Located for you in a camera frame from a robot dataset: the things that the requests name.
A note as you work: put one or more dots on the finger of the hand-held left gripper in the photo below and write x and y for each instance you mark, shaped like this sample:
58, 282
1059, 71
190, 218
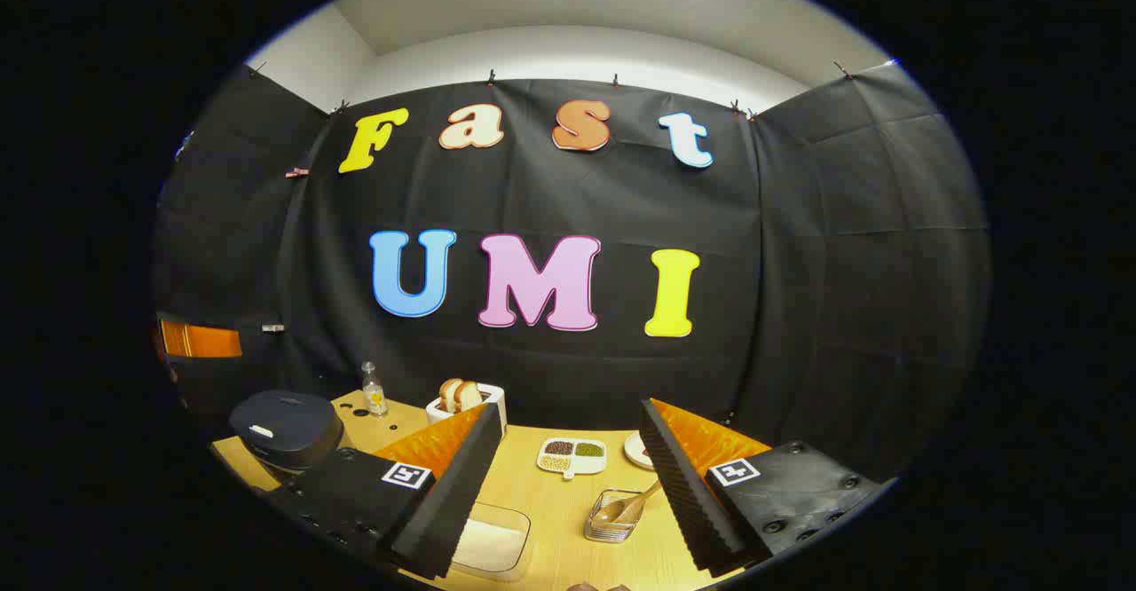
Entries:
204, 341

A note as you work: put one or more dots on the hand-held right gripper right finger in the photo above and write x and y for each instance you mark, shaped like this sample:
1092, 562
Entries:
683, 502

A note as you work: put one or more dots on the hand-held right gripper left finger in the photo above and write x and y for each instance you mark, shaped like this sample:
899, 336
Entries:
461, 493

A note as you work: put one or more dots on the clear rice container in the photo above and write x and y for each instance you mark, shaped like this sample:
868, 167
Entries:
493, 542

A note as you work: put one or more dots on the wooden spoon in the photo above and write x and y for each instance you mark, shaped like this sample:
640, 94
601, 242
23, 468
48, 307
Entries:
621, 507

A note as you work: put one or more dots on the dark blue rice cooker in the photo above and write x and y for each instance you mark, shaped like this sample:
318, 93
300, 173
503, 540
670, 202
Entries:
284, 427

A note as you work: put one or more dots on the white round plate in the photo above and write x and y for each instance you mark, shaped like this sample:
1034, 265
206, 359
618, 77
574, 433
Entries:
637, 451

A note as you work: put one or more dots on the bread slice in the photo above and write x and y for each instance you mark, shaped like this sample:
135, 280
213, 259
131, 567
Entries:
448, 394
469, 396

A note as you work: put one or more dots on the white toaster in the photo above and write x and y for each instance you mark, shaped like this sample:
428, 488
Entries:
493, 400

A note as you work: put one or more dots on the white divided bean dish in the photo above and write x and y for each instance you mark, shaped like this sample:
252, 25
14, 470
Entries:
572, 456

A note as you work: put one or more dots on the small glass bottle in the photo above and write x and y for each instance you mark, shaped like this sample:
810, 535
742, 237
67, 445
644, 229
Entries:
374, 396

